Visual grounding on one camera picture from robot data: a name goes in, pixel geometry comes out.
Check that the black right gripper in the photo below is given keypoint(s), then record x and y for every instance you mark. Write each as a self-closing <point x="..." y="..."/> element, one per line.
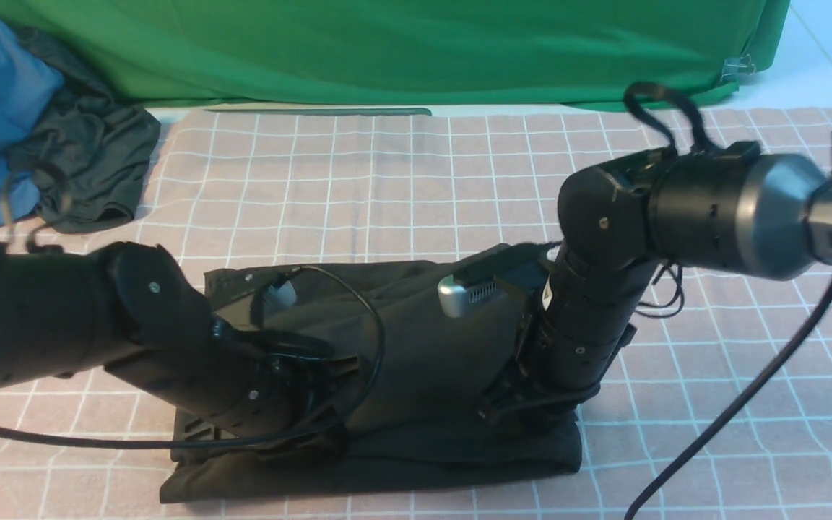
<point x="573" y="323"/>

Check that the green backdrop cloth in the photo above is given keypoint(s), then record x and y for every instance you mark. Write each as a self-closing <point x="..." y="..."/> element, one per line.
<point x="577" y="53"/>

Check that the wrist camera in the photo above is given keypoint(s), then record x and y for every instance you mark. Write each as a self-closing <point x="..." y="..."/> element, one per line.
<point x="484" y="285"/>
<point x="273" y="293"/>

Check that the dark gray long-sleeved shirt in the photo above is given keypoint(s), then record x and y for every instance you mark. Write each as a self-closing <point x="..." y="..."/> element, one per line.
<point x="419" y="428"/>

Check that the pink white-grid tablecloth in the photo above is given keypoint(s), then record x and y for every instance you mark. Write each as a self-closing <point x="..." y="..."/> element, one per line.
<point x="238" y="190"/>

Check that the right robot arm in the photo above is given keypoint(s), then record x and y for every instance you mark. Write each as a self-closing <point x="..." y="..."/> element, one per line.
<point x="740" y="212"/>

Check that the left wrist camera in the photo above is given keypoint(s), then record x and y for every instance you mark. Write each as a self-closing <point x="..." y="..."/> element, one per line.
<point x="273" y="293"/>

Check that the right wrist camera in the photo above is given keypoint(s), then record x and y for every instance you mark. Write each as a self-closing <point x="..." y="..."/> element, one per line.
<point x="484" y="285"/>

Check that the metal binder clip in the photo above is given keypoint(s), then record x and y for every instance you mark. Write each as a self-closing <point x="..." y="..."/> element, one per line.
<point x="737" y="67"/>

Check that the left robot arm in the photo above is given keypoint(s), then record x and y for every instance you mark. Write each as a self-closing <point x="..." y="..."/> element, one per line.
<point x="59" y="316"/>

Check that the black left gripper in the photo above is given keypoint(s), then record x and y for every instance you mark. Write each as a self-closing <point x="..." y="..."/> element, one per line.
<point x="259" y="385"/>

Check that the dark gray crumpled garment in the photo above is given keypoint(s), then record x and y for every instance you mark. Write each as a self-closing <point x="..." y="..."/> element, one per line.
<point x="88" y="153"/>

